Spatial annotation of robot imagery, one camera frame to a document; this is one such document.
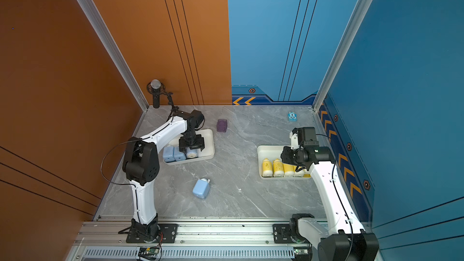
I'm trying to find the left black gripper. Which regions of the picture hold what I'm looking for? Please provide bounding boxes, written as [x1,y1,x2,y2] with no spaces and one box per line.
[181,131,207,153]

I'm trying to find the blue sharpener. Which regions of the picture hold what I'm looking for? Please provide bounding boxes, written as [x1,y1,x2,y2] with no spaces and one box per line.
[186,148,200,159]
[174,146,187,161]
[163,146,175,163]
[192,178,210,199]

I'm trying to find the white storage tray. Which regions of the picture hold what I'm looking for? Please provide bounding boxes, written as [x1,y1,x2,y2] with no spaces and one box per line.
[161,129,215,166]
[257,146,310,180]

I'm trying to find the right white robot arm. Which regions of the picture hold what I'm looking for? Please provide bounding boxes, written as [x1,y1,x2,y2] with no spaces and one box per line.
[281,146,379,261]

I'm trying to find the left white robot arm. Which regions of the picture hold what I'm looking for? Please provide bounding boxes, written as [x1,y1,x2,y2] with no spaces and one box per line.
[123,110,205,243]

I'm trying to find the black mini tripod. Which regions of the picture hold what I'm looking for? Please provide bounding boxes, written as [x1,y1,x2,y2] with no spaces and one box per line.
[163,91,179,122]

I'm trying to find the purple cube toy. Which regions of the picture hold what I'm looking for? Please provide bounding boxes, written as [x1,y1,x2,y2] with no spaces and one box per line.
[216,119,228,133]

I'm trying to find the small teal robot toy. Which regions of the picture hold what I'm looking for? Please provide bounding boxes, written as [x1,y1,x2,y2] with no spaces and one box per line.
[288,112,297,122]

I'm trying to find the black microphone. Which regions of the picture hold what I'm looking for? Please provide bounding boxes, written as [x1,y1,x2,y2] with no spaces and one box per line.
[147,79,165,109]

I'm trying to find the right green circuit board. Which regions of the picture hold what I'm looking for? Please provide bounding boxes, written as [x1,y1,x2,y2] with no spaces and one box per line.
[293,248,313,261]

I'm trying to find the green circuit board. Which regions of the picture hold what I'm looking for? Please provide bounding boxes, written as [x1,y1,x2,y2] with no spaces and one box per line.
[137,246,161,261]
[293,248,313,261]

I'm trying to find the left green circuit board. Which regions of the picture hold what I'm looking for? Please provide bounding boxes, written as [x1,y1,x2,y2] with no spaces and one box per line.
[137,246,161,261]

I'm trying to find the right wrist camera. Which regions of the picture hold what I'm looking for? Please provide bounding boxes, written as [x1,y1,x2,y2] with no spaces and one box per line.
[290,127,319,150]

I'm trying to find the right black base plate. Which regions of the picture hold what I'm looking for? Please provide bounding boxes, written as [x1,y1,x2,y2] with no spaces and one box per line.
[272,224,300,244]

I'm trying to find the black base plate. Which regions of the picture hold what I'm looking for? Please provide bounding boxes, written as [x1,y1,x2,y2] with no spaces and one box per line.
[126,223,178,245]
[272,224,300,244]

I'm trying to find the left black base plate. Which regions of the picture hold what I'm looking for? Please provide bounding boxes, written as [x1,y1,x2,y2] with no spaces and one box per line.
[126,223,178,245]

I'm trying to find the aluminium rail frame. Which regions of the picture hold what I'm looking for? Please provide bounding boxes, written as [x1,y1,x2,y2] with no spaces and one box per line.
[65,216,385,261]

